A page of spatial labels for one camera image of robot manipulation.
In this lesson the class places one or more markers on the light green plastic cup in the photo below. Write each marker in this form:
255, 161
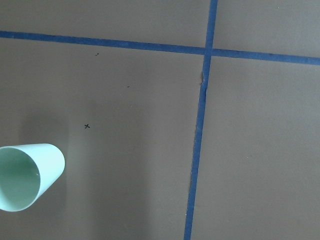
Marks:
26, 172

